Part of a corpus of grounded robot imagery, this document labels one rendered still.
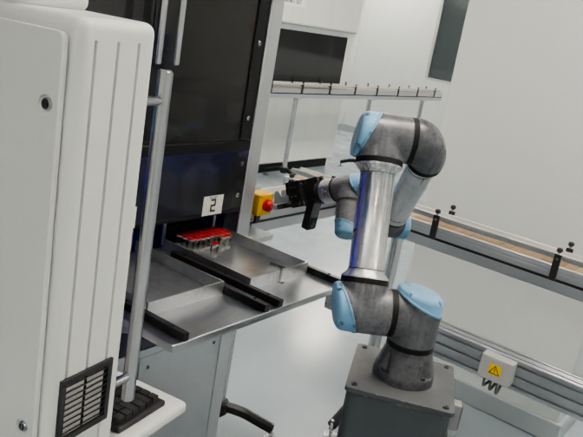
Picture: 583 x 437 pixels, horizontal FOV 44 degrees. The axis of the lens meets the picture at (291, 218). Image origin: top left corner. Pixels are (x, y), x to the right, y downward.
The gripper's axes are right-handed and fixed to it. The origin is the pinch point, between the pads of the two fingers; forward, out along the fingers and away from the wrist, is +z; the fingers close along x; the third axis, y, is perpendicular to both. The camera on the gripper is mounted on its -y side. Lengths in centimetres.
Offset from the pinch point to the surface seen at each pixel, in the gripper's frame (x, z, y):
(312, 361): -97, 71, -76
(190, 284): 50, -7, -16
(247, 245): 12.2, 3.6, -9.9
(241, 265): 26.0, -4.9, -14.7
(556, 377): -67, -57, -76
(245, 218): 8.3, 5.6, -1.3
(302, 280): 18.1, -19.6, -21.8
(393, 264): -69, 1, -30
